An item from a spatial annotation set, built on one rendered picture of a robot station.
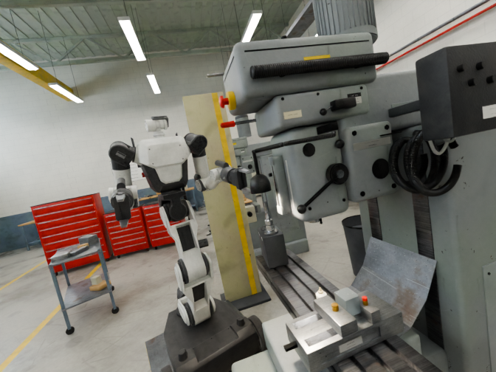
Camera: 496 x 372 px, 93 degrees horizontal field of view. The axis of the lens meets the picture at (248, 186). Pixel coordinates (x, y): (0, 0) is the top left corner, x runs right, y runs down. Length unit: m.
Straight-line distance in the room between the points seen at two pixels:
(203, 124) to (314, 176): 1.90
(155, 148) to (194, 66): 9.33
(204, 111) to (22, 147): 9.27
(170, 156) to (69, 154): 9.37
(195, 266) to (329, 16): 1.27
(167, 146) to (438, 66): 1.16
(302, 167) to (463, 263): 0.63
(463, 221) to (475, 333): 0.41
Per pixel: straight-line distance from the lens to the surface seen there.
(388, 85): 1.00
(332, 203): 0.85
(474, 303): 1.19
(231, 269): 2.78
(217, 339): 1.60
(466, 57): 0.80
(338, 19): 1.02
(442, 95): 0.76
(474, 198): 1.07
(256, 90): 0.73
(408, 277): 1.18
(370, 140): 0.90
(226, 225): 2.62
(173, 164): 1.39
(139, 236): 5.67
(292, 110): 0.77
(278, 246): 1.41
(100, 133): 10.39
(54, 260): 3.57
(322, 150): 0.82
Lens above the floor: 1.56
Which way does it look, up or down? 6 degrees down
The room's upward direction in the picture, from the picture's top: 11 degrees counter-clockwise
